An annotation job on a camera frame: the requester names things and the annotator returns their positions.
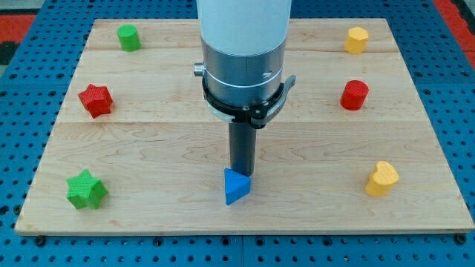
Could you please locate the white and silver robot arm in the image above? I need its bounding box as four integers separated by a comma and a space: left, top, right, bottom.
197, 0, 292, 107

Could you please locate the yellow hexagon block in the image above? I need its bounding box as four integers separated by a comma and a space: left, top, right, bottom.
344, 27, 369, 54

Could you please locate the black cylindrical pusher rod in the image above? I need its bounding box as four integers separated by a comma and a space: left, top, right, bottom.
229, 123, 256, 177

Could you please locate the blue triangle block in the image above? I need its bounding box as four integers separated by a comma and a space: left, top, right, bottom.
224, 168, 251, 205

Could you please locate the wooden board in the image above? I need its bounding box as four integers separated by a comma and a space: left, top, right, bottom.
15, 19, 474, 236

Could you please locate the red cylinder block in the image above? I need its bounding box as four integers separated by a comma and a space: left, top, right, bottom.
340, 80, 370, 111

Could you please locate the green cylinder block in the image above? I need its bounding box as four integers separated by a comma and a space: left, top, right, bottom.
117, 24, 141, 52

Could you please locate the red star block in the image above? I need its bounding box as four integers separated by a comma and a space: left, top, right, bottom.
78, 84, 113, 119

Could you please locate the yellow heart block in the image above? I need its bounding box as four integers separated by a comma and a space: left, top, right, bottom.
365, 161, 399, 197

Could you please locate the green star block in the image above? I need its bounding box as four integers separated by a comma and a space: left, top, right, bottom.
66, 169, 108, 209

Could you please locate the black clamp ring with lever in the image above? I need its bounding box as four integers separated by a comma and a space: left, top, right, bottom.
201, 74, 298, 130

